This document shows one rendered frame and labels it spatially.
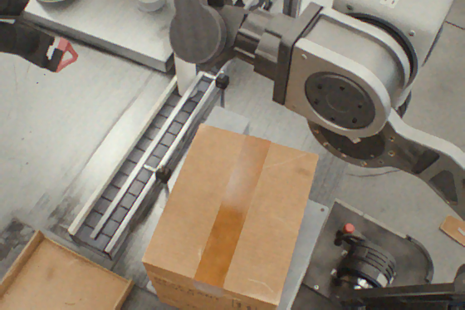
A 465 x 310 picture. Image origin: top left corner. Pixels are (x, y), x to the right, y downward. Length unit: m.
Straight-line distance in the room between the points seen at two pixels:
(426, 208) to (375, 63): 1.73
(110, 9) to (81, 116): 0.38
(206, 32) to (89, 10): 1.01
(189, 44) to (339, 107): 0.21
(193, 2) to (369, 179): 1.73
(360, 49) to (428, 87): 2.11
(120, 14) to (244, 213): 0.89
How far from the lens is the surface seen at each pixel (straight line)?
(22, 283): 1.21
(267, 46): 0.60
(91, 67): 1.50
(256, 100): 1.36
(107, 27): 1.53
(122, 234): 1.15
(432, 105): 2.61
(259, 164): 0.91
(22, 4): 0.93
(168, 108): 1.29
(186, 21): 0.64
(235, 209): 0.87
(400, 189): 2.28
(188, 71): 1.22
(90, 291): 1.15
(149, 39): 1.47
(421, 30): 0.60
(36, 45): 0.99
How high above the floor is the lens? 1.91
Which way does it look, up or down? 56 degrees down
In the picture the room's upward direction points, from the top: straight up
